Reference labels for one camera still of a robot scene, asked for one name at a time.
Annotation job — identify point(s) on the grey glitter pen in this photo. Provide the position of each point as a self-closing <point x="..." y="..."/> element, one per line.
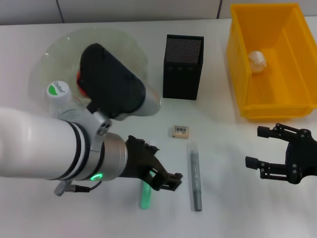
<point x="195" y="173"/>

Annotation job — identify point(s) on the beige eraser with barcode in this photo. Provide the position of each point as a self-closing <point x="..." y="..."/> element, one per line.
<point x="181" y="132"/>

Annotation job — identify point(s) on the mint green pen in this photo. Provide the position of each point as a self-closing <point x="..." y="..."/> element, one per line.
<point x="145" y="198"/>

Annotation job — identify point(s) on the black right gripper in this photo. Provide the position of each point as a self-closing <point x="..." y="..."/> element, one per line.
<point x="303" y="158"/>

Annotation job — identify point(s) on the clear water bottle green label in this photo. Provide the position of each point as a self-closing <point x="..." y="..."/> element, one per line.
<point x="57" y="91"/>

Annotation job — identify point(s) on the white paper ball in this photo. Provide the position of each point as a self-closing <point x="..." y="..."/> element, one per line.
<point x="257" y="62"/>

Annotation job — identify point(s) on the black left wrist camera housing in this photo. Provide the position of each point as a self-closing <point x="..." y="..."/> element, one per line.
<point x="109" y="81"/>

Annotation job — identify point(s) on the yellow plastic bin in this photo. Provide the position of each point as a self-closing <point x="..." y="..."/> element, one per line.
<point x="280" y="91"/>

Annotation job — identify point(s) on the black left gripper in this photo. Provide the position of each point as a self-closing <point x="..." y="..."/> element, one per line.
<point x="141" y="158"/>

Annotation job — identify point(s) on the red-orange citrus fruit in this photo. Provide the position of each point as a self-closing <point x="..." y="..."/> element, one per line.
<point x="79" y="84"/>

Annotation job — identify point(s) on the pale green glass fruit plate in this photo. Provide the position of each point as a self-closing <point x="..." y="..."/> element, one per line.
<point x="62" y="54"/>

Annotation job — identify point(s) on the black mesh pen holder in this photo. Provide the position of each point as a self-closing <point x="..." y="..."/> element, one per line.
<point x="182" y="74"/>

